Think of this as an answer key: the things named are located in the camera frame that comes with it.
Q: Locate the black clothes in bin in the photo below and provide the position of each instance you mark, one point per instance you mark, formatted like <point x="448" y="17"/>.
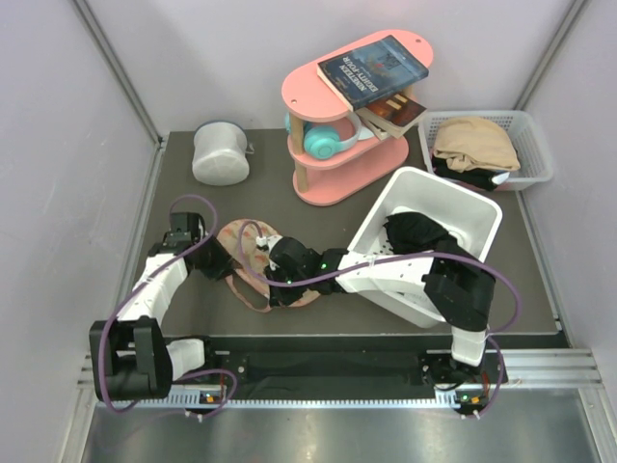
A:
<point x="413" y="232"/>

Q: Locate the black cloth in basket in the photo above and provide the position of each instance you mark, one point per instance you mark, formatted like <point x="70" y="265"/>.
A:
<point x="481" y="179"/>

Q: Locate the white mesh cylinder bag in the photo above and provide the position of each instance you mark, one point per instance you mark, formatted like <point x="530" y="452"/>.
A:
<point x="220" y="154"/>

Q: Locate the floral mesh laundry bag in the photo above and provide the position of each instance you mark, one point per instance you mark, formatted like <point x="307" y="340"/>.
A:
<point x="240" y="243"/>

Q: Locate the pink wooden shelf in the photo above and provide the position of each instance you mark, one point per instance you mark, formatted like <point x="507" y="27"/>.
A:
<point x="334" y="155"/>

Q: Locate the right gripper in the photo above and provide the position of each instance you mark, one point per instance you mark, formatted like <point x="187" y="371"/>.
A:
<point x="280" y="297"/>

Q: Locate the brown book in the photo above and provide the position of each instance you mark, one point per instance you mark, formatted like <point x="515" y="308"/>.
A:
<point x="393" y="115"/>

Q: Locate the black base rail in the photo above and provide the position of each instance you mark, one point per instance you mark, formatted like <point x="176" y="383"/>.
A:
<point x="333" y="367"/>

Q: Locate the white perforated basket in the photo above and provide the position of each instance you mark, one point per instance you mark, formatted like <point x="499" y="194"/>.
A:
<point x="529" y="142"/>

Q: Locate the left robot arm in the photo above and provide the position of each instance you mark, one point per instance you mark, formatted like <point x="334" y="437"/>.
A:
<point x="131" y="359"/>

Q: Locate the aluminium frame post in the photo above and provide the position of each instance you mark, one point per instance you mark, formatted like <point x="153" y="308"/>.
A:
<point x="113" y="62"/>

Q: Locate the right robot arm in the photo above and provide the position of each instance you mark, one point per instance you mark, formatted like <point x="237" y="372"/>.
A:
<point x="452" y="283"/>

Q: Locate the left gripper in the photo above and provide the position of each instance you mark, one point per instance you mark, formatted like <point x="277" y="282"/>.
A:
<point x="224" y="262"/>

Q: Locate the white plastic bin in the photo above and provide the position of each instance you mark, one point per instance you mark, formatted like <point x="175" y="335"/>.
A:
<point x="416" y="253"/>

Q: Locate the teal headphones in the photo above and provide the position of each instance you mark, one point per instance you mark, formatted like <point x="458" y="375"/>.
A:
<point x="322" y="142"/>

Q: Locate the dark blue book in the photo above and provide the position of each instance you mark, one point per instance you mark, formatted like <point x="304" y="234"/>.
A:
<point x="367" y="73"/>

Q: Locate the beige cloth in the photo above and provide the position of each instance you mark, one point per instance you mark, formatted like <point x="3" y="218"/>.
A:
<point x="467" y="143"/>

